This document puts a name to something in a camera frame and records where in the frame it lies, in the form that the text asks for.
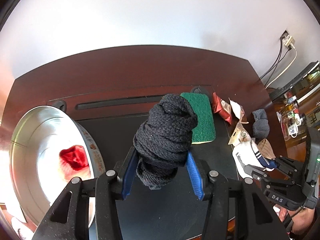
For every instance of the clear oat snack packet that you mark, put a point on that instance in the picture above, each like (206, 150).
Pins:
(239, 135)

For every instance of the round cookie tin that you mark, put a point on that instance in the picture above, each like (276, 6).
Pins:
(38, 173)

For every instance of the person hand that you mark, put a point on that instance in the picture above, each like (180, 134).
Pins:
(303, 220)

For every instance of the white striped sock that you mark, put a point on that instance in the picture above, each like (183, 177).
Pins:
(246, 154)

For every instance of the green yellow sponge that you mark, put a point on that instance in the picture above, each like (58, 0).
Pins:
(205, 130)

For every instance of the pink floral snack packet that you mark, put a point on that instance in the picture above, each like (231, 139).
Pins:
(238, 112)

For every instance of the red sock roll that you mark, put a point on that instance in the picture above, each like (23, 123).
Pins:
(75, 157)

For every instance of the black round cable grommet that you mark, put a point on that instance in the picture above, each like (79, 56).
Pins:
(200, 90)

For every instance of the grey sock roll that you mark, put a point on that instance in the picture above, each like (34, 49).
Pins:
(261, 127)

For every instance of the red snack packet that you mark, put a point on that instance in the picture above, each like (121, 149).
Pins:
(222, 108)

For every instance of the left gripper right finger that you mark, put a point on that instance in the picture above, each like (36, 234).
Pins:
(195, 176)

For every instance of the white blue mug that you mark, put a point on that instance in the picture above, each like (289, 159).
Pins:
(293, 130)

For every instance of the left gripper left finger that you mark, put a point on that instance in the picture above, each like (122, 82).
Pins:
(128, 171)

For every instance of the black monitor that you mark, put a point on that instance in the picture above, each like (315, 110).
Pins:
(281, 91)

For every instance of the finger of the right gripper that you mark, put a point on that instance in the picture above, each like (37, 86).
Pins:
(284, 163)
(256, 173)

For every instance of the black knitted sock roll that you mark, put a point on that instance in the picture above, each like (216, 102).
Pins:
(163, 141)

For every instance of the wall socket with plugs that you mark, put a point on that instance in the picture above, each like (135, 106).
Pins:
(287, 40)

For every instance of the beige knitted sock roll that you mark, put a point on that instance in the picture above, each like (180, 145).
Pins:
(265, 149)

